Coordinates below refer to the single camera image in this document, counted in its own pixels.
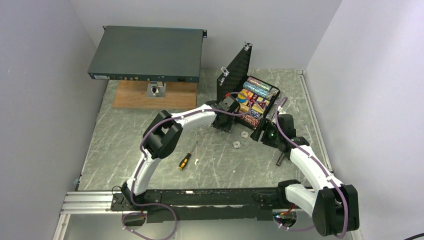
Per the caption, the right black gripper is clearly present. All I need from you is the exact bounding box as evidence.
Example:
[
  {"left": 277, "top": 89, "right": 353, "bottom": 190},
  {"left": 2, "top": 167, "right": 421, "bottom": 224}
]
[{"left": 250, "top": 118, "right": 282, "bottom": 148}]

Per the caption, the grey white 1 chip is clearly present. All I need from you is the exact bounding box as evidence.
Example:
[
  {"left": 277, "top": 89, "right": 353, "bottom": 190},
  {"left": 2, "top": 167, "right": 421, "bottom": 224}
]
[{"left": 240, "top": 131, "right": 249, "bottom": 138}]

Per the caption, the blue yellow card deck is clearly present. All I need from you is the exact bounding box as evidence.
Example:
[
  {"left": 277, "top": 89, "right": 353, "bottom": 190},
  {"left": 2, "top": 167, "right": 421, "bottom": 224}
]
[{"left": 249, "top": 97, "right": 270, "bottom": 114}]

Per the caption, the red triangular dealer token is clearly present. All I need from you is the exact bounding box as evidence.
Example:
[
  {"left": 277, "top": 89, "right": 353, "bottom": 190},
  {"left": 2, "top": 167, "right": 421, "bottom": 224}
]
[{"left": 254, "top": 99, "right": 269, "bottom": 113}]

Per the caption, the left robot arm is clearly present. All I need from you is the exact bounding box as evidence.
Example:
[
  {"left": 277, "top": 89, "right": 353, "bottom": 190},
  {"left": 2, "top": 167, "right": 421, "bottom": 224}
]
[{"left": 121, "top": 95, "right": 240, "bottom": 210}]

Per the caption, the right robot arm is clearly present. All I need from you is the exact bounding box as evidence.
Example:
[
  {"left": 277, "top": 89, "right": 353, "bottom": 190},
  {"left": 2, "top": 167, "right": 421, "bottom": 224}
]
[{"left": 250, "top": 114, "right": 360, "bottom": 237}]

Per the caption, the blue yellow dealer button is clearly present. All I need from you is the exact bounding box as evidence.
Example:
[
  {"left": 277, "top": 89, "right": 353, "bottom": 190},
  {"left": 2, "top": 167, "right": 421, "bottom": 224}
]
[{"left": 237, "top": 92, "right": 248, "bottom": 104}]

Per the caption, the grey metal T wrench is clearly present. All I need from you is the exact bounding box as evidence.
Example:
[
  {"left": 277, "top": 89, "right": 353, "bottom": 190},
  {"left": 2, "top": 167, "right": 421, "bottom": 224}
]
[{"left": 276, "top": 153, "right": 286, "bottom": 167}]

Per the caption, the black poker chip case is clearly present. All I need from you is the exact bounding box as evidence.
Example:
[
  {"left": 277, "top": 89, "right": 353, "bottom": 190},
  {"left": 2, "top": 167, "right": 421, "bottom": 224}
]
[{"left": 216, "top": 42, "right": 281, "bottom": 130}]

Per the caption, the silver metal stand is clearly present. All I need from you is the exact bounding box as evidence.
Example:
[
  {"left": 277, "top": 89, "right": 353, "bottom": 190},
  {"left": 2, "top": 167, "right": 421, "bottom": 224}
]
[{"left": 146, "top": 81, "right": 167, "bottom": 98}]

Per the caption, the wooden board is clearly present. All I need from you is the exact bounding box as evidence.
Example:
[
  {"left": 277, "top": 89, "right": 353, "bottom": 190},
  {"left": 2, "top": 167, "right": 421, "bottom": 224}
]
[{"left": 112, "top": 80, "right": 198, "bottom": 110}]

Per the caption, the dark green rack server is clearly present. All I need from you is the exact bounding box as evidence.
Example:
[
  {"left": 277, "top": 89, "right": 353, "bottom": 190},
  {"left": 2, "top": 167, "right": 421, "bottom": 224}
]
[{"left": 87, "top": 25, "right": 208, "bottom": 83}]

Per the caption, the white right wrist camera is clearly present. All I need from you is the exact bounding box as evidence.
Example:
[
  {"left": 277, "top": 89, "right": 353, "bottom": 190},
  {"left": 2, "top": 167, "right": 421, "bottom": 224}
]
[{"left": 275, "top": 105, "right": 287, "bottom": 116}]

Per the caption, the yellow black handle screwdriver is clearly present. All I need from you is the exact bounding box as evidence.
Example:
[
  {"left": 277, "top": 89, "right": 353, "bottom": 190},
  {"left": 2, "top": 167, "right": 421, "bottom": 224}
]
[{"left": 178, "top": 142, "right": 198, "bottom": 170}]

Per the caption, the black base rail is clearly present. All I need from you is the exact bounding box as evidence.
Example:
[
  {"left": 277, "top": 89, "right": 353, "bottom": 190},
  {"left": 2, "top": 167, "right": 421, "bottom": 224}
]
[{"left": 110, "top": 187, "right": 296, "bottom": 223}]

